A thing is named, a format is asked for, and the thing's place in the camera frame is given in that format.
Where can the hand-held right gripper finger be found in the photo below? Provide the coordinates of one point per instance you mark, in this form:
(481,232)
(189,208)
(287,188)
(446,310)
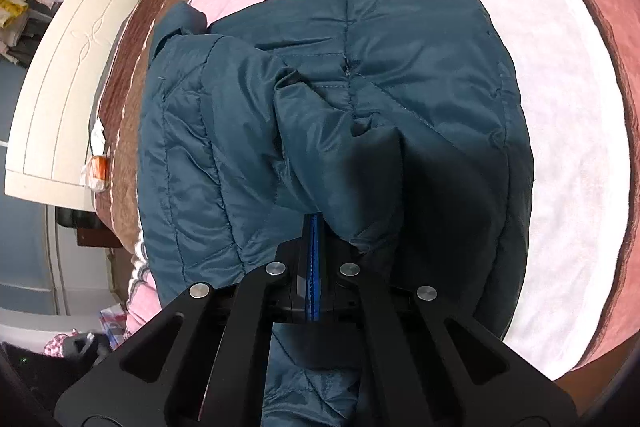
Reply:
(314,267)
(326,302)

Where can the teal puffer jacket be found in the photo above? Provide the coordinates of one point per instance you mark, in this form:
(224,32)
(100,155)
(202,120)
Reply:
(400,82)

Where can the pile of clothes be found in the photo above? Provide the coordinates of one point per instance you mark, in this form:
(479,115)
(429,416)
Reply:
(25,17)

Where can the blue red plaid cloth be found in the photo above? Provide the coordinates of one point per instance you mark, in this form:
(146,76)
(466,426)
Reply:
(115,324)

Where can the dark wooden nightstand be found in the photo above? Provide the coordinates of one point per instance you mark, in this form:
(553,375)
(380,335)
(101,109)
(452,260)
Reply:
(85,227)

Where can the orange packet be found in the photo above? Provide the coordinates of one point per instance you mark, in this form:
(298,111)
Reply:
(97,172)

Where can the brown fleece blanket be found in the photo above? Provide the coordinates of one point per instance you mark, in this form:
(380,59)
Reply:
(125,107)

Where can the pink checked cloth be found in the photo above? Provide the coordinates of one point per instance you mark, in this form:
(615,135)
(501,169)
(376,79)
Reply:
(57,347)

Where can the pink white striped blanket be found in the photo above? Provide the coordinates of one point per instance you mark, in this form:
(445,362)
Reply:
(565,157)

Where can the white cabinet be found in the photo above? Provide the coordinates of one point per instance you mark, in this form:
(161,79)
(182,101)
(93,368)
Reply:
(30,257)

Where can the cream wooden headboard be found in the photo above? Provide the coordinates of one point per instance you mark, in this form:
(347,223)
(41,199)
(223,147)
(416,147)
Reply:
(65,82)

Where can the rust red bed sheet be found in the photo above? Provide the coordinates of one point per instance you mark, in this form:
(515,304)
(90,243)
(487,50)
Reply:
(620,7)

